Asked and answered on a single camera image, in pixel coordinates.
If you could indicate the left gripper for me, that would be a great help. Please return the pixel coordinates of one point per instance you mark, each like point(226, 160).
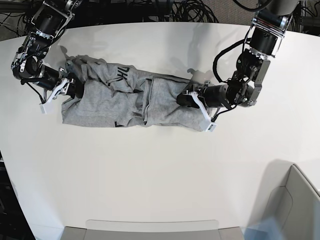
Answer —
point(212, 96)

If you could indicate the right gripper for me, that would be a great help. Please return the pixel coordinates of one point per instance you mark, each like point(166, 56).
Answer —
point(49, 78)

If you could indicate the grey T-shirt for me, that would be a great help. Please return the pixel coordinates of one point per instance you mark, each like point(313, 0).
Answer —
point(117, 95)

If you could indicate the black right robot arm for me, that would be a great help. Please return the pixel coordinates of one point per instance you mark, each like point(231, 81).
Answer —
point(47, 26)

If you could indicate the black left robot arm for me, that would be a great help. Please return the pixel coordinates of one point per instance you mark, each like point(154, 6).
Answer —
point(269, 25)

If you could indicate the beige bin right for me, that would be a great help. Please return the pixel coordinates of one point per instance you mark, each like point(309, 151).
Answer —
point(296, 207)

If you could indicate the beige bin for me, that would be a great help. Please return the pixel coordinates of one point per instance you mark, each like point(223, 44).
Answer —
point(126, 230)
point(296, 207)

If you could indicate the beige bin bottom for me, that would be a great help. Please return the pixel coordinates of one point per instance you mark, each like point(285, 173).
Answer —
point(126, 230)

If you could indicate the blue cloth in bin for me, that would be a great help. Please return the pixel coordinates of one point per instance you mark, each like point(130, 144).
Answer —
point(268, 229)

